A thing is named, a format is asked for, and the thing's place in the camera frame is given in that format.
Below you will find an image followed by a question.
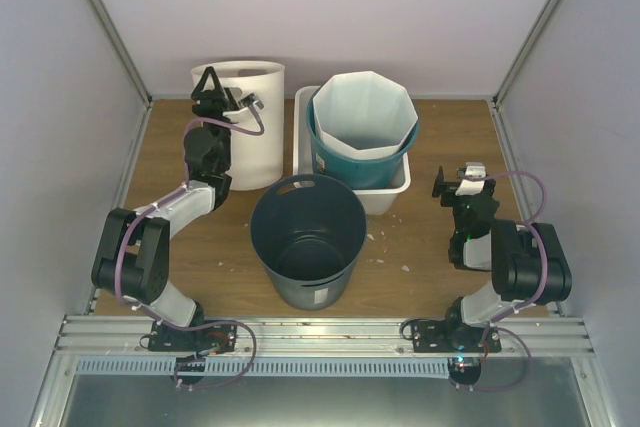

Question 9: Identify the right aluminium frame post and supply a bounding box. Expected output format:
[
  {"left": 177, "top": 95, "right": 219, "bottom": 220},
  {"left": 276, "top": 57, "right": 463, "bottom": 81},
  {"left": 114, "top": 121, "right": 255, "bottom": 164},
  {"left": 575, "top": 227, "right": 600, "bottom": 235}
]
[{"left": 491, "top": 0, "right": 564, "bottom": 110}]

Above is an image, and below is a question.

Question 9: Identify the white rectangular tub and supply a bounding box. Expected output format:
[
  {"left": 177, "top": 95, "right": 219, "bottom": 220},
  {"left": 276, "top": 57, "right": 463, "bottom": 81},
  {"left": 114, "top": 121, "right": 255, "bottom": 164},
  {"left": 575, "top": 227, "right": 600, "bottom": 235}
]
[{"left": 292, "top": 86, "right": 411, "bottom": 215}]

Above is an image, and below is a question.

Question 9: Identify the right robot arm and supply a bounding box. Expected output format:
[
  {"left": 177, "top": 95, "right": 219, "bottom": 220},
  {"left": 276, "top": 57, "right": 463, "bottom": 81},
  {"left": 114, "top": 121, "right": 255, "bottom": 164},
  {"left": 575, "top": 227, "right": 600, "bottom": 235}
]
[{"left": 432, "top": 162, "right": 573, "bottom": 352}]

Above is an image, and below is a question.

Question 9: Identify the grey slotted cable duct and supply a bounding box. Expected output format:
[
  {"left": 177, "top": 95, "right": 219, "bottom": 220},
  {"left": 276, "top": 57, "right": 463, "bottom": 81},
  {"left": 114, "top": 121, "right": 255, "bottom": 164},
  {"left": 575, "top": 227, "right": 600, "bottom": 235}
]
[{"left": 76, "top": 356, "right": 449, "bottom": 379}]

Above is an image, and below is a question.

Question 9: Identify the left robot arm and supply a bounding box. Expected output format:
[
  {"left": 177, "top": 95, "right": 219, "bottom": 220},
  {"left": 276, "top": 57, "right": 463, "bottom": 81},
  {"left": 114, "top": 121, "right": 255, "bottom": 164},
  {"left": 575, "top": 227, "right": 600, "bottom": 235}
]
[{"left": 91, "top": 66, "right": 237, "bottom": 351}]

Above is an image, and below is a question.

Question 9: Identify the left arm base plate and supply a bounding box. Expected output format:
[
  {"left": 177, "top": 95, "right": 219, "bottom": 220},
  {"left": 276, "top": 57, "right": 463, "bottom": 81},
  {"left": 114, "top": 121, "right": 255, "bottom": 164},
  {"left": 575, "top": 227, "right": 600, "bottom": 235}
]
[{"left": 139, "top": 322, "right": 237, "bottom": 355}]

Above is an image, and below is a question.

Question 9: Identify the aluminium frame post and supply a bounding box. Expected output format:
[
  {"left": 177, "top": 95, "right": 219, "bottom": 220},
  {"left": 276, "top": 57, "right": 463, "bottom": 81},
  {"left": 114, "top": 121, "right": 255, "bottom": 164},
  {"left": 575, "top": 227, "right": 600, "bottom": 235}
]
[
  {"left": 491, "top": 0, "right": 564, "bottom": 110},
  {"left": 86, "top": 0, "right": 153, "bottom": 109}
]

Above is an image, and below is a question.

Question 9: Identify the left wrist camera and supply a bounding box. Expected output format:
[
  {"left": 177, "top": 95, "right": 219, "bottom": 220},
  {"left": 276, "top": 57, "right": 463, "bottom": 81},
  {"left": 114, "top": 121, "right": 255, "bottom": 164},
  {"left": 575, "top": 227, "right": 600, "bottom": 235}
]
[{"left": 226, "top": 93, "right": 264, "bottom": 124}]

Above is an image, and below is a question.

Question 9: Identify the teal round bin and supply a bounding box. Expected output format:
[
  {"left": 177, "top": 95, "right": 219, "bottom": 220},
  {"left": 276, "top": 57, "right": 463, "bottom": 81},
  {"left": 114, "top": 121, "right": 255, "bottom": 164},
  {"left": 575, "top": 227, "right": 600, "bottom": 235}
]
[{"left": 305, "top": 87, "right": 420, "bottom": 190}]

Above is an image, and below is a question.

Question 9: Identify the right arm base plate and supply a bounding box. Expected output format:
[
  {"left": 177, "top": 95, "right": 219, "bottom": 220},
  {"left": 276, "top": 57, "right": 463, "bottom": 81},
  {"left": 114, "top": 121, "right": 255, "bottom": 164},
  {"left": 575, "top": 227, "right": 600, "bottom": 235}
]
[{"left": 399, "top": 319, "right": 502, "bottom": 354}]

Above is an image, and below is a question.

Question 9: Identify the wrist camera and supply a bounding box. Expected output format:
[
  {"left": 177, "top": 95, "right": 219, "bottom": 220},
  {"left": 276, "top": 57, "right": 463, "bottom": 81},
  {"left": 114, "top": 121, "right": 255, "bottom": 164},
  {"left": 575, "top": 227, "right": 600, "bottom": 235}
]
[
  {"left": 455, "top": 162, "right": 486, "bottom": 197},
  {"left": 226, "top": 93, "right": 264, "bottom": 124}
]

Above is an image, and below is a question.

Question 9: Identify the white faceted bin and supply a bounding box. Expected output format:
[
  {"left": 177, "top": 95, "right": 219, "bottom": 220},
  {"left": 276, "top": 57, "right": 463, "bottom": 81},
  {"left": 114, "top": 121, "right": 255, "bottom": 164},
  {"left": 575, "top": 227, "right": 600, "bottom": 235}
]
[{"left": 312, "top": 71, "right": 418, "bottom": 160}]

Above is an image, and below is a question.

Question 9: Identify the aluminium front rail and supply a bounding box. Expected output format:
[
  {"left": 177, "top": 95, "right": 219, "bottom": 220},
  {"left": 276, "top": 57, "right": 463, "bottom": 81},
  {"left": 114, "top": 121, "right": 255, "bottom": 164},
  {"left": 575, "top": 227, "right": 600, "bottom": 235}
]
[{"left": 54, "top": 316, "right": 594, "bottom": 358}]

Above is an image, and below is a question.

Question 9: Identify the dark grey round bin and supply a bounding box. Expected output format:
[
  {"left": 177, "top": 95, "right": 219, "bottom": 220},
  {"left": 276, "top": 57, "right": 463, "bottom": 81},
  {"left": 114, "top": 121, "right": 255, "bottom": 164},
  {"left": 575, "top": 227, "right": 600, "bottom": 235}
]
[{"left": 249, "top": 174, "right": 367, "bottom": 311}]

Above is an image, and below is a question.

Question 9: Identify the white cylindrical bin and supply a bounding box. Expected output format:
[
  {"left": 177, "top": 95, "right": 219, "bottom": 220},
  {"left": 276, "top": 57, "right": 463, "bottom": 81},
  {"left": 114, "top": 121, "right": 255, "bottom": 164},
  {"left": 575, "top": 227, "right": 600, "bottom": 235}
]
[{"left": 183, "top": 61, "right": 285, "bottom": 191}]

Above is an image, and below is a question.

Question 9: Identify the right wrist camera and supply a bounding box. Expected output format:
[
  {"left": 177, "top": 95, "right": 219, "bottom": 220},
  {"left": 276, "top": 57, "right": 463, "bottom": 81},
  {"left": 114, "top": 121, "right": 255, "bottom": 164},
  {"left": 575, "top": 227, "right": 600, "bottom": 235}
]
[{"left": 455, "top": 162, "right": 486, "bottom": 197}]

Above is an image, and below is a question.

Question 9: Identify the left aluminium frame post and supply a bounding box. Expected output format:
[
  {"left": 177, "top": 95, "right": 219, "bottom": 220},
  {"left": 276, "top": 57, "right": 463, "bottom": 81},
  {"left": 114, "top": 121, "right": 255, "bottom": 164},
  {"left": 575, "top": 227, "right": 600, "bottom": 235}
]
[{"left": 86, "top": 0, "right": 153, "bottom": 109}]

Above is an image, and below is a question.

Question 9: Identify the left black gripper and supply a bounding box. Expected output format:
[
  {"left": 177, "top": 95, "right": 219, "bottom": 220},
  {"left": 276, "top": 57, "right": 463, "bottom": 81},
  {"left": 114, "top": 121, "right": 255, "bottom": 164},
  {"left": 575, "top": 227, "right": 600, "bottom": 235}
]
[{"left": 191, "top": 67, "right": 240, "bottom": 169}]

